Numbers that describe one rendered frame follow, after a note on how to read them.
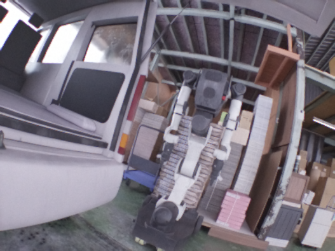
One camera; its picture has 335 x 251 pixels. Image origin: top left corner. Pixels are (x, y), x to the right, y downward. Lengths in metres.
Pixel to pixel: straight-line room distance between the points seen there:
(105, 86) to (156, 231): 0.99
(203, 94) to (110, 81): 0.66
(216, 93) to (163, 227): 0.98
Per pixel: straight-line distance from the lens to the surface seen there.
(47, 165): 0.56
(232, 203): 1.84
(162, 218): 1.06
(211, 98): 1.21
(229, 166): 2.14
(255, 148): 2.21
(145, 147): 3.36
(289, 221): 2.12
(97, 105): 1.11
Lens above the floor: 0.72
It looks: 7 degrees up
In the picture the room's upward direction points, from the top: 20 degrees clockwise
